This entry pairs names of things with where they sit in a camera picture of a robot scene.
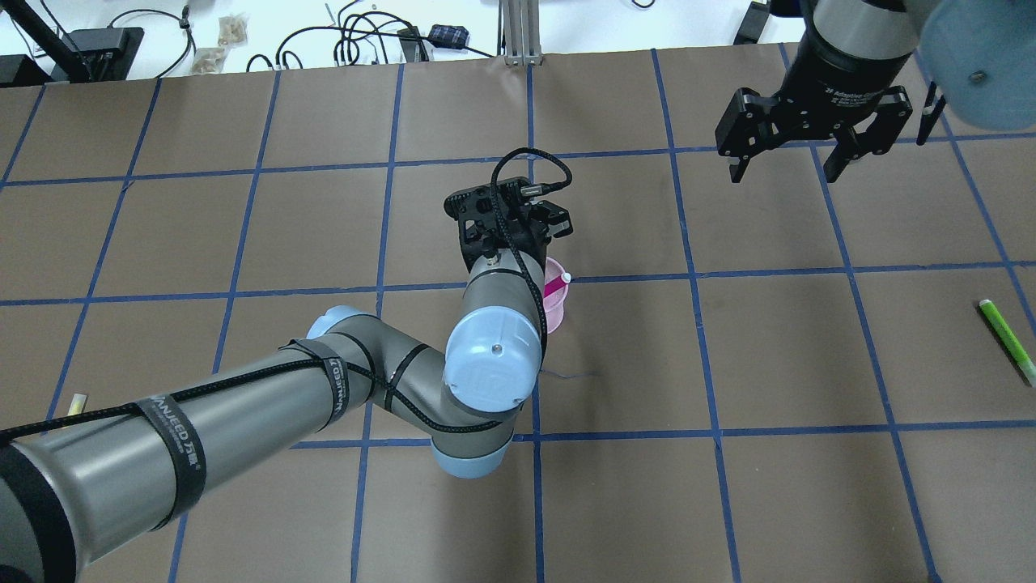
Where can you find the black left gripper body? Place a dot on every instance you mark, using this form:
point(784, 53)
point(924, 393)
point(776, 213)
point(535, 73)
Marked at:
point(554, 220)

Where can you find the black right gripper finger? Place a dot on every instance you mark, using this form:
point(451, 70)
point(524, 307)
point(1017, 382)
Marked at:
point(847, 149)
point(741, 150)

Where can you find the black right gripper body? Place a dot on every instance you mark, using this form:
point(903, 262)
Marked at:
point(842, 86)

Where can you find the pink pen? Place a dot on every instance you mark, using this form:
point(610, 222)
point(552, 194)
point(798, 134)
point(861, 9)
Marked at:
point(557, 284)

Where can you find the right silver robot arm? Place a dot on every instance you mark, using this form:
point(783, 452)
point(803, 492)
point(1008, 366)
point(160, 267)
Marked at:
point(980, 54)

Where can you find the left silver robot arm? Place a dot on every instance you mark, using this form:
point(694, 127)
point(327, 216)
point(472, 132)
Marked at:
point(78, 487)

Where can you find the pink mesh cup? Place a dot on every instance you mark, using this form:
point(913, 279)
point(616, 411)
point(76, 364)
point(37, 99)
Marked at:
point(554, 305)

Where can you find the green pen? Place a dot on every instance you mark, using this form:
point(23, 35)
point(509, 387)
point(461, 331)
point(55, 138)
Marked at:
point(1005, 334)

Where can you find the black power adapter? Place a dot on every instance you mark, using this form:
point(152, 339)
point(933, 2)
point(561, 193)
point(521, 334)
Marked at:
point(121, 42)

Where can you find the yellow pen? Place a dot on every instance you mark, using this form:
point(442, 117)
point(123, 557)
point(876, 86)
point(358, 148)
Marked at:
point(77, 405)

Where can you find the aluminium frame post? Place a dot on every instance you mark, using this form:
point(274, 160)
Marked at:
point(520, 32)

